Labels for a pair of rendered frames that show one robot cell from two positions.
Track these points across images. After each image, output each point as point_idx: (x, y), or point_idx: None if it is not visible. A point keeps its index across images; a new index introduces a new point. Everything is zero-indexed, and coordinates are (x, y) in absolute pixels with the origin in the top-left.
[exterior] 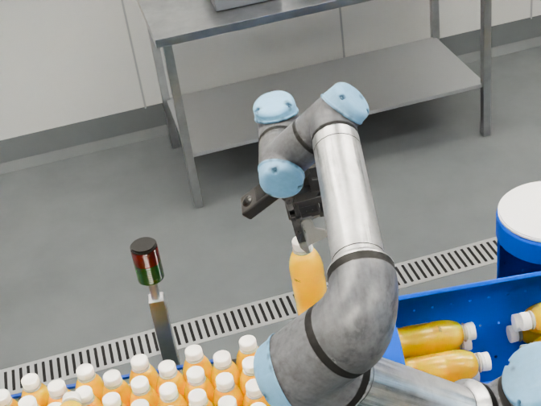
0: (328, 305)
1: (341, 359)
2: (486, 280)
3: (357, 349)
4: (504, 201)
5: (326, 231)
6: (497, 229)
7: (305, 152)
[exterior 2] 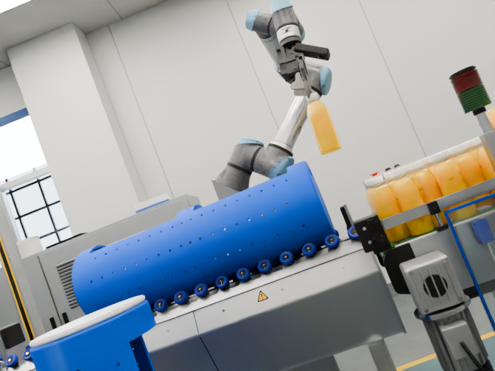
0: None
1: None
2: (225, 199)
3: None
4: (113, 310)
5: (294, 92)
6: (145, 315)
7: None
